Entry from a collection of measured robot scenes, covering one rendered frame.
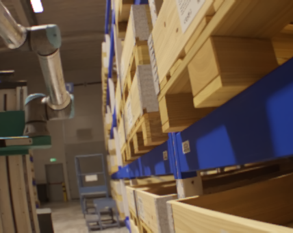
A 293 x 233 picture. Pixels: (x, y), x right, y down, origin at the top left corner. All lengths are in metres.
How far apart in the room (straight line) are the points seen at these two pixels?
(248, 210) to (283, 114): 0.64
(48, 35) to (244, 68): 0.95
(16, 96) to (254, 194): 1.65
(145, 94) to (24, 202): 1.13
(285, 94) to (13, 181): 1.76
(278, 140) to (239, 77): 0.14
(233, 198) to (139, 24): 0.87
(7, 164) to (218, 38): 1.67
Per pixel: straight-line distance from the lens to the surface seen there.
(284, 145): 0.42
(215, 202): 0.95
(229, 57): 0.50
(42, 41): 1.27
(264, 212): 1.05
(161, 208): 1.12
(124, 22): 2.11
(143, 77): 1.19
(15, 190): 1.93
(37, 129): 1.69
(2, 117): 1.90
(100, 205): 5.51
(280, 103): 0.42
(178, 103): 0.83
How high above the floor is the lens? 1.06
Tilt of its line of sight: 10 degrees up
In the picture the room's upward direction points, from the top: 8 degrees counter-clockwise
